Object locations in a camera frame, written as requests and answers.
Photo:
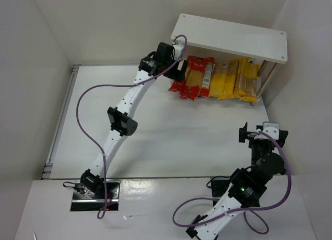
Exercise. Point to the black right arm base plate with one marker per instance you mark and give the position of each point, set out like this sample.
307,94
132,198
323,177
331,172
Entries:
218,186

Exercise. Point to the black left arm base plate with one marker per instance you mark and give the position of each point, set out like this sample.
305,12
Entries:
82,201

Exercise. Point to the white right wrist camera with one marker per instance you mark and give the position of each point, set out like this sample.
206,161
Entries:
269,130

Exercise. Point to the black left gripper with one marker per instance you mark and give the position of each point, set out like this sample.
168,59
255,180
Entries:
179,70

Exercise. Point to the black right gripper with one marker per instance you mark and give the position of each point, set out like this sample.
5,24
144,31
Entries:
250,135

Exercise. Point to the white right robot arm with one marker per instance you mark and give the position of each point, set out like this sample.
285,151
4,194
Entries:
247,185

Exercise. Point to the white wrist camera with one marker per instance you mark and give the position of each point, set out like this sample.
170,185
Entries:
269,130
178,51

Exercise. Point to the red white-backed spaghetti bag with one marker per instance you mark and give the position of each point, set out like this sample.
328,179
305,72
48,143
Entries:
207,74

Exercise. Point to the yellow spaghetti bag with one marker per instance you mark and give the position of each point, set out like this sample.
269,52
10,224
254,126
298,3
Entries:
229,72
240,85
218,79
251,80

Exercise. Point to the white two-tier shelf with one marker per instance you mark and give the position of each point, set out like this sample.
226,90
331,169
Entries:
265,47

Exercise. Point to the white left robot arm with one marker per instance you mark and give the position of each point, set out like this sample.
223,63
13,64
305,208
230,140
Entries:
122,123

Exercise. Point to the red spaghetti bag on shelf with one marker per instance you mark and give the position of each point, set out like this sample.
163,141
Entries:
178,86

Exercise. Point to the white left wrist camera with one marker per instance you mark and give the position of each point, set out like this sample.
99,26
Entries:
178,51

